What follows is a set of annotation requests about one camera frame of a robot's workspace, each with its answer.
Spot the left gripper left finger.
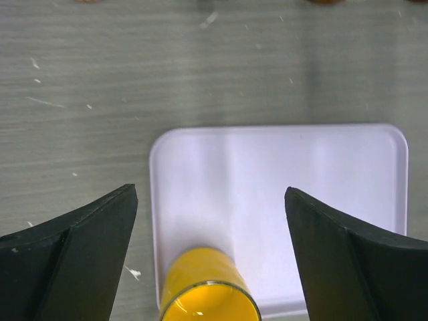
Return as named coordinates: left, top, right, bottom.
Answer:
left=1, top=184, right=138, bottom=320

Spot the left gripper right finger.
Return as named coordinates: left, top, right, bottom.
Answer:
left=284, top=187, right=427, bottom=320

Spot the yellow transparent mug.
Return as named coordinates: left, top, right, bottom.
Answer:
left=159, top=247, right=261, bottom=321

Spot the lavender plastic tray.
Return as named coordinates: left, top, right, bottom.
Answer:
left=149, top=124, right=409, bottom=319

